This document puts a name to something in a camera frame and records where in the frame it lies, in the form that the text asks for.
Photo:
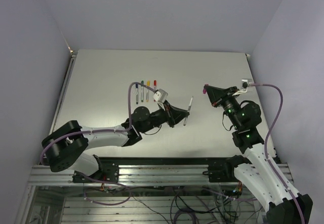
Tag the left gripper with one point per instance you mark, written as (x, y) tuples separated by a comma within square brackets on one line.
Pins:
[(174, 114)]

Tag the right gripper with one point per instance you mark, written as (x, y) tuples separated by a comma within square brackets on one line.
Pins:
[(218, 96)]

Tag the purple pen cap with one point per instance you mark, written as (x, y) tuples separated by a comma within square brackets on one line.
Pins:
[(205, 88)]

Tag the purple marker pen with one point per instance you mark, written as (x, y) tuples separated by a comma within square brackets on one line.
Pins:
[(188, 111)]

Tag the red marker pen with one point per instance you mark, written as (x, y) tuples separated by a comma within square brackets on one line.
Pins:
[(155, 88)]

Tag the yellow marker pen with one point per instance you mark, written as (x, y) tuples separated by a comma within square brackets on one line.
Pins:
[(147, 94)]

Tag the green marker pen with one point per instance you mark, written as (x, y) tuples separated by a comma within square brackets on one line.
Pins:
[(142, 93)]

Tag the blue marker pen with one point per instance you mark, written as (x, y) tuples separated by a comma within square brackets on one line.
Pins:
[(137, 95)]

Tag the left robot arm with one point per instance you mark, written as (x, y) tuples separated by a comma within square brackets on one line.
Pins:
[(66, 147)]

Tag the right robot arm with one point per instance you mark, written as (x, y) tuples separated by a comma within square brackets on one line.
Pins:
[(255, 168)]

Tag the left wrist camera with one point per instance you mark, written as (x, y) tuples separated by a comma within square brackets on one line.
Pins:
[(160, 96)]

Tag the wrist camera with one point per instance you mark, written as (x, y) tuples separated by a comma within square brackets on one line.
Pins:
[(160, 96), (245, 87)]

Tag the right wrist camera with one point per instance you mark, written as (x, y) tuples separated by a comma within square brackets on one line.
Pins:
[(245, 87)]

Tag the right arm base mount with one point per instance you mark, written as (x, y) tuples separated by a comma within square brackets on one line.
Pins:
[(220, 170)]

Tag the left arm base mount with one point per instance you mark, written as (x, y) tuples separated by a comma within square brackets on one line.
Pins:
[(103, 174)]

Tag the aluminium frame rail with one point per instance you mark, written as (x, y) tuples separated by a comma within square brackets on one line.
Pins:
[(132, 175)]

